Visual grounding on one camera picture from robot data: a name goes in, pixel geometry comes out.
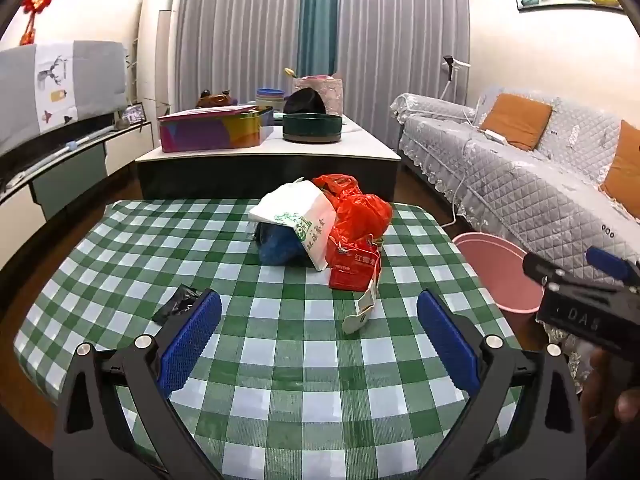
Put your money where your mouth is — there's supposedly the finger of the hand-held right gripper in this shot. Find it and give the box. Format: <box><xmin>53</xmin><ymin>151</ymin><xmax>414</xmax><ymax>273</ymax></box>
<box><xmin>522</xmin><ymin>252</ymin><xmax>637</xmax><ymax>296</ymax></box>
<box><xmin>586</xmin><ymin>246</ymin><xmax>640</xmax><ymax>288</ymax></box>

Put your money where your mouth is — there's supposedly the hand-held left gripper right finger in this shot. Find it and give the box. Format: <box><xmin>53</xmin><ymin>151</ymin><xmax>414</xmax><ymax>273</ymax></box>
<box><xmin>416</xmin><ymin>288</ymin><xmax>587</xmax><ymax>480</ymax></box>

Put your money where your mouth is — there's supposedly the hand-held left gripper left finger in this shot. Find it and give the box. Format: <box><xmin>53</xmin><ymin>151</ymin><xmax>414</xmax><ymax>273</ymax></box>
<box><xmin>52</xmin><ymin>288</ymin><xmax>223</xmax><ymax>480</ymax></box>

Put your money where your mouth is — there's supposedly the black wrapper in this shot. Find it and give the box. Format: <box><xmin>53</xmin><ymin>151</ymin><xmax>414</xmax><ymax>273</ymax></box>
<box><xmin>151</xmin><ymin>284</ymin><xmax>201</xmax><ymax>325</ymax></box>

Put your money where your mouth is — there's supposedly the pink plastic bin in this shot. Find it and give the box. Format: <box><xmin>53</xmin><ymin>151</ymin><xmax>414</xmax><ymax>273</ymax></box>
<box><xmin>452</xmin><ymin>232</ymin><xmax>546</xmax><ymax>315</ymax></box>

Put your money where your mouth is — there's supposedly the white paper strip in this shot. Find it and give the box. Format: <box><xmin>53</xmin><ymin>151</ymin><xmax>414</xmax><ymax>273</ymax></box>
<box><xmin>342</xmin><ymin>280</ymin><xmax>378</xmax><ymax>333</ymax></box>

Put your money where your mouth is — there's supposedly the blue plastic bag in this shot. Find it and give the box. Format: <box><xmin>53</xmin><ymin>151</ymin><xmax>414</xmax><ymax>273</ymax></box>
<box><xmin>255</xmin><ymin>222</ymin><xmax>313</xmax><ymax>266</ymax></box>

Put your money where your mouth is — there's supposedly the red plastic bag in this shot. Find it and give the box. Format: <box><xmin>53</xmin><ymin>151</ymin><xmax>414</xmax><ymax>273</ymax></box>
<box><xmin>312</xmin><ymin>174</ymin><xmax>394</xmax><ymax>256</ymax></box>

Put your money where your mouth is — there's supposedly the white plastic bag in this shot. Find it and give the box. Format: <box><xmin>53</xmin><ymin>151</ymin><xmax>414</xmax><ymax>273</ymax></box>
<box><xmin>248</xmin><ymin>177</ymin><xmax>337</xmax><ymax>272</ymax></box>

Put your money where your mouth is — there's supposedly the person's right hand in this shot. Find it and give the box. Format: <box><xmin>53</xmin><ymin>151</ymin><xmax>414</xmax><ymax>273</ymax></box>
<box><xmin>580</xmin><ymin>347</ymin><xmax>640</xmax><ymax>453</ymax></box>

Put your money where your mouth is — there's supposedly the orange cushion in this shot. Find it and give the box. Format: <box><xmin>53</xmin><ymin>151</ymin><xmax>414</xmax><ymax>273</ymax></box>
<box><xmin>479</xmin><ymin>93</ymin><xmax>553</xmax><ymax>151</ymax></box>
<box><xmin>599</xmin><ymin>120</ymin><xmax>640</xmax><ymax>205</ymax></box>

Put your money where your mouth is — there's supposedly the grey quilted sofa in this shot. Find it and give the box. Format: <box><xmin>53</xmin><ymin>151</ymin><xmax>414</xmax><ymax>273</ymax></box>
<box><xmin>390</xmin><ymin>87</ymin><xmax>640</xmax><ymax>396</ymax></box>

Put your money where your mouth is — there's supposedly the green white checkered tablecloth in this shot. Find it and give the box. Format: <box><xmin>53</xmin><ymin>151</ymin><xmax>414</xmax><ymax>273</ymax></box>
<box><xmin>14</xmin><ymin>199</ymin><xmax>523</xmax><ymax>480</ymax></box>

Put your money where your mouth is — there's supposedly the white television cabinet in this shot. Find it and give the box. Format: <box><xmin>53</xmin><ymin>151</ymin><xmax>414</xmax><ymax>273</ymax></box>
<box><xmin>0</xmin><ymin>120</ymin><xmax>154</xmax><ymax>271</ymax></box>

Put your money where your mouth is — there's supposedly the colourful tin box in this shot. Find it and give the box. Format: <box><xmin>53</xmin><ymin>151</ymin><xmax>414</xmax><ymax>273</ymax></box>
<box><xmin>158</xmin><ymin>104</ymin><xmax>275</xmax><ymax>153</ymax></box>

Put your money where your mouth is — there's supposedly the white top coffee table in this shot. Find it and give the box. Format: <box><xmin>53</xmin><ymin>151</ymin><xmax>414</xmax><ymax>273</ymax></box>
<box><xmin>135</xmin><ymin>110</ymin><xmax>403</xmax><ymax>201</ymax></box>

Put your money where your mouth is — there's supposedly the white floor lamp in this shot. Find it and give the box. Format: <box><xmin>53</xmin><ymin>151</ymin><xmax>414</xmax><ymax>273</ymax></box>
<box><xmin>439</xmin><ymin>55</ymin><xmax>472</xmax><ymax>101</ymax></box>

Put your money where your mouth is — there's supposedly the brown figurine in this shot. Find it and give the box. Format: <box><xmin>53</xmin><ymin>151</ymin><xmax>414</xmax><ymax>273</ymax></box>
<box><xmin>196</xmin><ymin>89</ymin><xmax>235</xmax><ymax>109</ymax></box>

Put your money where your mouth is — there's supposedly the dark green round tin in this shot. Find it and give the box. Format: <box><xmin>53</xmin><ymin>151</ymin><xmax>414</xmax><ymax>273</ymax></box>
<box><xmin>282</xmin><ymin>112</ymin><xmax>343</xmax><ymax>143</ymax></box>

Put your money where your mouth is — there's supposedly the stack of coloured bowls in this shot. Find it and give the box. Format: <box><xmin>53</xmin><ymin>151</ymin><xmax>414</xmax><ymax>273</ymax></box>
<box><xmin>256</xmin><ymin>87</ymin><xmax>286</xmax><ymax>111</ymax></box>

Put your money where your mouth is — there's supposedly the black hat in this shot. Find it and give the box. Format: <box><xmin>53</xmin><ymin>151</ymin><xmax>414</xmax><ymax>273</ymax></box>
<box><xmin>283</xmin><ymin>87</ymin><xmax>327</xmax><ymax>116</ymax></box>

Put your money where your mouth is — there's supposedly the pink fabric basket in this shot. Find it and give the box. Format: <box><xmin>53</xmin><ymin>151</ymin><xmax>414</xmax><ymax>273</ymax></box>
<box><xmin>292</xmin><ymin>74</ymin><xmax>345</xmax><ymax>116</ymax></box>

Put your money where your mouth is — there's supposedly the grey curtain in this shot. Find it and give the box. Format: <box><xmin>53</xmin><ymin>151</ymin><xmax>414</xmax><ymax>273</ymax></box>
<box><xmin>336</xmin><ymin>0</ymin><xmax>471</xmax><ymax>133</ymax></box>
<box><xmin>172</xmin><ymin>0</ymin><xmax>306</xmax><ymax>111</ymax></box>

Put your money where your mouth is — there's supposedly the grey television dust cover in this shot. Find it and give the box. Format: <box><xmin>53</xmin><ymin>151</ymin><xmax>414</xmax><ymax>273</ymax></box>
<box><xmin>0</xmin><ymin>40</ymin><xmax>128</xmax><ymax>158</ymax></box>

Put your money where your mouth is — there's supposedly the white standing air conditioner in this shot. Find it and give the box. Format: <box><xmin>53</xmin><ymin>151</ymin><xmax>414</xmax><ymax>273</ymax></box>
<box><xmin>136</xmin><ymin>0</ymin><xmax>182</xmax><ymax>126</ymax></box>

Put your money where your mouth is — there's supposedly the teal curtain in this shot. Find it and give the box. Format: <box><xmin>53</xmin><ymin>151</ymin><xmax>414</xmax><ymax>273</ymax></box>
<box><xmin>297</xmin><ymin>0</ymin><xmax>341</xmax><ymax>78</ymax></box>

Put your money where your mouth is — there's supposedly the white power cable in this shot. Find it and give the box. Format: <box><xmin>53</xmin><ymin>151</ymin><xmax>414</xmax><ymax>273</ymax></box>
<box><xmin>440</xmin><ymin>107</ymin><xmax>488</xmax><ymax>228</ymax></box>

